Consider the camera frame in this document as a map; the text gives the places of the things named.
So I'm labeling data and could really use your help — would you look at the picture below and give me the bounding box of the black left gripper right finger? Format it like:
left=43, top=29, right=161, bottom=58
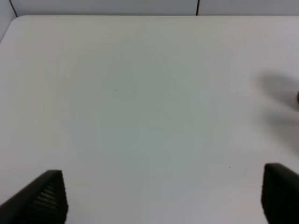
left=261, top=163, right=299, bottom=224

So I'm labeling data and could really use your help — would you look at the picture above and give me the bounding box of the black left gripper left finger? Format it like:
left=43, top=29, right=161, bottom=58
left=0, top=170, right=69, bottom=224

